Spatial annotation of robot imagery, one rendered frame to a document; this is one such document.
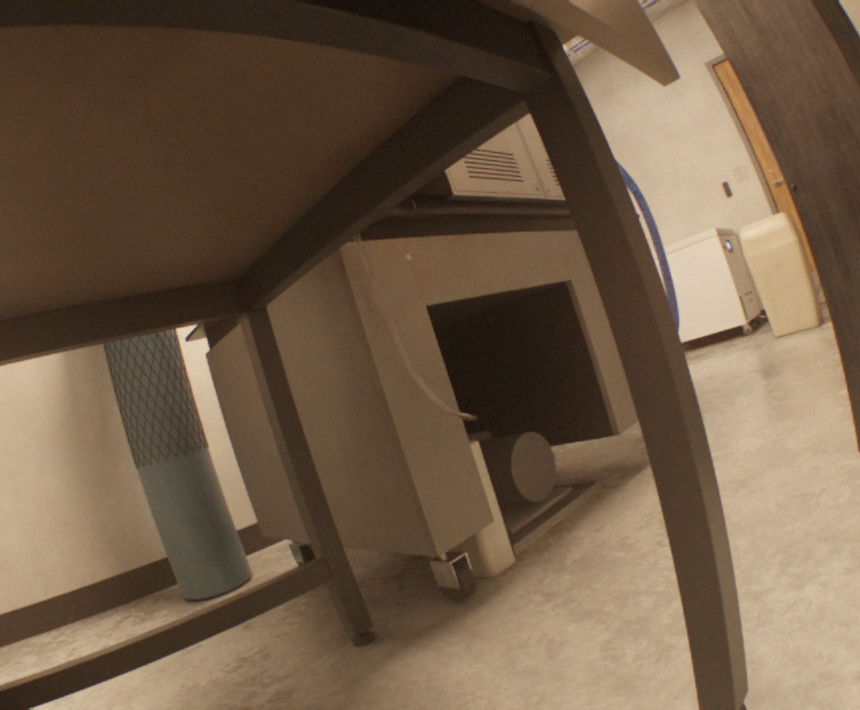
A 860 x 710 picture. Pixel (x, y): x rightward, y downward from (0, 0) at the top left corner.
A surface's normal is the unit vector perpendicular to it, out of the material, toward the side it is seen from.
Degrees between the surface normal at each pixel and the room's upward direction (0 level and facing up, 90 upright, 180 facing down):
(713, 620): 90
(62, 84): 180
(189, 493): 90
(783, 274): 93
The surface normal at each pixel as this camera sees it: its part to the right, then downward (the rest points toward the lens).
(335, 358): -0.71, 0.20
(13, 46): 0.30, 0.95
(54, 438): 0.63, -0.24
